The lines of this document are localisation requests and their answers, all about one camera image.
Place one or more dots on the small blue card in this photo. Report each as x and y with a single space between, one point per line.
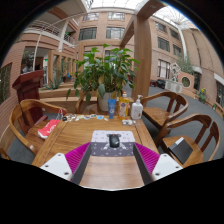
100 117

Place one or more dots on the white pump bottle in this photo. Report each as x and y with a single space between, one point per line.
136 110

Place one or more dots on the small white case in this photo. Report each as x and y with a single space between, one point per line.
127 122

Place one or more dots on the bunch of keys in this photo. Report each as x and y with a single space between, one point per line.
61 116

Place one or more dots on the black notebook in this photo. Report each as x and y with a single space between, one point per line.
181 150

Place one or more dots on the blue tube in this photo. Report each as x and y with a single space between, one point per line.
112 108

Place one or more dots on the grey white printed mouse pad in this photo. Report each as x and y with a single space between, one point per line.
100 146

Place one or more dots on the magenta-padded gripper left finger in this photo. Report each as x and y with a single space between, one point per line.
56 165

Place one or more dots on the long wooden bench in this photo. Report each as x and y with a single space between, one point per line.
56 100

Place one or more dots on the dark red wooden lectern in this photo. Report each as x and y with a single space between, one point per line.
28 86

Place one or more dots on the black computer mouse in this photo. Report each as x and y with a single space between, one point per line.
114 141

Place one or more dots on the green plant in white pot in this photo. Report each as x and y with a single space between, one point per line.
105 71

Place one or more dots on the wooden armchair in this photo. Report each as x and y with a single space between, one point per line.
166 141
158 115
20 111

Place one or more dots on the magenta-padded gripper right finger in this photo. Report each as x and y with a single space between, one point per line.
166 165

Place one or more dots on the yellow liquid bottle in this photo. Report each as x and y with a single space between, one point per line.
123 106

